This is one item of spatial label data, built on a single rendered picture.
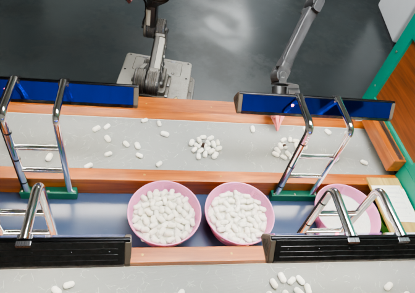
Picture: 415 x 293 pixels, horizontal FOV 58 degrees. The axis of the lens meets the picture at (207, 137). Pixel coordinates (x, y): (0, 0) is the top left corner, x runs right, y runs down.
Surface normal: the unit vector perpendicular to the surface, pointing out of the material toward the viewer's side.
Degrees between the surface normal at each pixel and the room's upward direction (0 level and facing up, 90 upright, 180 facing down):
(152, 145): 0
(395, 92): 90
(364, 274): 0
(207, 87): 0
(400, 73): 90
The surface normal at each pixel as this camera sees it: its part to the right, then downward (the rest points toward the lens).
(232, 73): 0.16, -0.66
